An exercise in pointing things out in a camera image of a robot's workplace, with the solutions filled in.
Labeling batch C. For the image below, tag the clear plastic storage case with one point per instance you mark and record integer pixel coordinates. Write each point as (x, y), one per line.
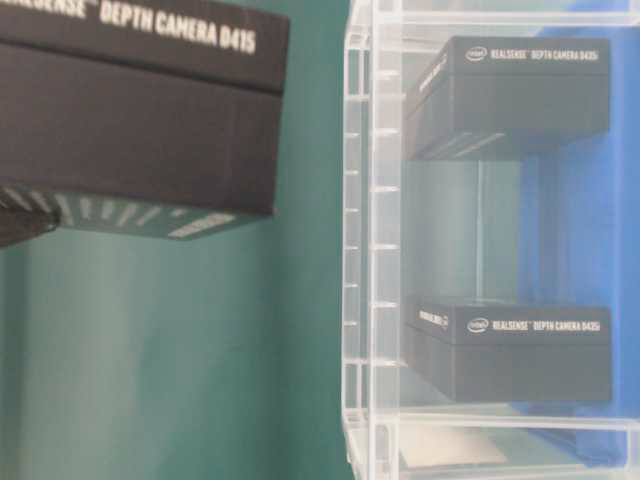
(439, 228)

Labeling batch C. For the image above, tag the black camera box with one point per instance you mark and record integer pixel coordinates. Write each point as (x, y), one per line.
(506, 96)
(490, 351)
(147, 118)

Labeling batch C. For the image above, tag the blue cloth inside case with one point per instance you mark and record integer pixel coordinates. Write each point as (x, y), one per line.
(578, 238)

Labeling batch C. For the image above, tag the white label on case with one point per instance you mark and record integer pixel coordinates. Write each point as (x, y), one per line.
(424, 446)

